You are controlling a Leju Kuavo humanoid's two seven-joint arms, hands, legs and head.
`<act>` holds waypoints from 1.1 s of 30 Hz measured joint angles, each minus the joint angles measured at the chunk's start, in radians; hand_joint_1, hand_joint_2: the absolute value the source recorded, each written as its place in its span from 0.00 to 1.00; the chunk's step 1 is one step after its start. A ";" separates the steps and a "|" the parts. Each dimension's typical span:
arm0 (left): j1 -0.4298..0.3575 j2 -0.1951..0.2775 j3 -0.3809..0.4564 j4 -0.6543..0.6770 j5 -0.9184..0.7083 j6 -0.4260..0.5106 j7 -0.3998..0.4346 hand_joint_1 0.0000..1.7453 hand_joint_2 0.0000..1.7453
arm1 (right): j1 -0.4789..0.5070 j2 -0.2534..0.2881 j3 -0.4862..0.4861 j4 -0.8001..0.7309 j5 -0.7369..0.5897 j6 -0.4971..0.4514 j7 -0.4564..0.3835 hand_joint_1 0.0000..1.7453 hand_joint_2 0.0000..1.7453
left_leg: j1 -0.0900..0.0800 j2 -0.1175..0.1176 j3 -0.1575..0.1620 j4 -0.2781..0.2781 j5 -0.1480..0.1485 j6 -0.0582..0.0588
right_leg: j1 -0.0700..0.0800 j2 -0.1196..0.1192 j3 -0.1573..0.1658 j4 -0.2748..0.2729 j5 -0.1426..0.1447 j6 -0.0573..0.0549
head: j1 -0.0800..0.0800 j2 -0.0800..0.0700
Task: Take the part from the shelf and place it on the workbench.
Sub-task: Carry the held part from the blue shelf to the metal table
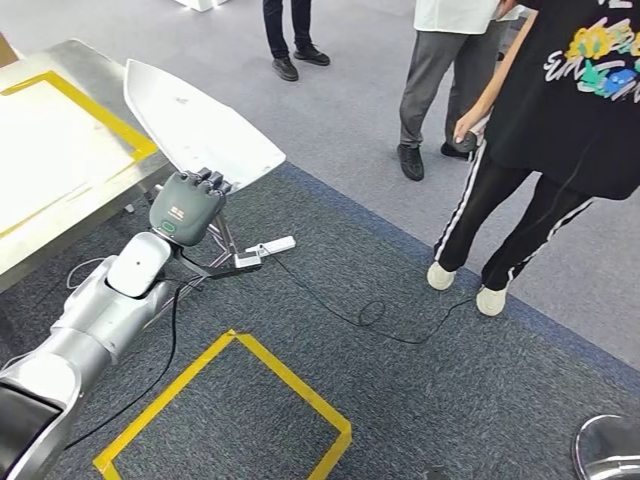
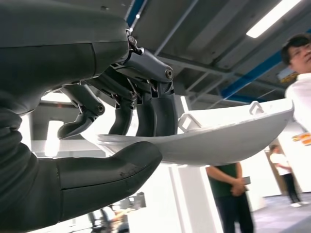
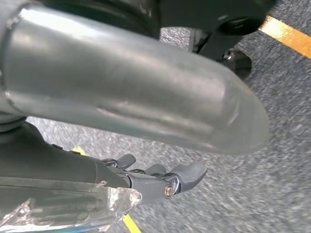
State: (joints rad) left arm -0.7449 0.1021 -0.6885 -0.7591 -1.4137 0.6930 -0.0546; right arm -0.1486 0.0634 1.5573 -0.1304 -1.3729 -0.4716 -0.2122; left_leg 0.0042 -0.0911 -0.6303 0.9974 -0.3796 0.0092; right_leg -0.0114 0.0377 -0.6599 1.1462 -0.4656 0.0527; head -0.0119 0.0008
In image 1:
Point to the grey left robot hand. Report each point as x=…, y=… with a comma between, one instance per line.
x=185, y=208

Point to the white power strip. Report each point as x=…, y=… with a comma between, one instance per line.
x=275, y=245

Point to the yellow workbench tape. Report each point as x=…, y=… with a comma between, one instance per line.
x=100, y=109

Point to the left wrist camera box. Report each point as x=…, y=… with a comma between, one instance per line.
x=247, y=260

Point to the white glossy platform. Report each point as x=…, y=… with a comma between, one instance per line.
x=200, y=4

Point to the dark handheld device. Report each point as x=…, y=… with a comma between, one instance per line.
x=467, y=142

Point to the person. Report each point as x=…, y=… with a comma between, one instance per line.
x=275, y=26
x=430, y=73
x=575, y=99

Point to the white plastic body panel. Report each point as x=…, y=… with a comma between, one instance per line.
x=195, y=126

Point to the yellow floor tape square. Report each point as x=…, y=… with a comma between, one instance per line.
x=295, y=384

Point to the steel workbench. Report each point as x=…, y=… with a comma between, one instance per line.
x=95, y=192

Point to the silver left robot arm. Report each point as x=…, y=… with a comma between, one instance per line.
x=100, y=318

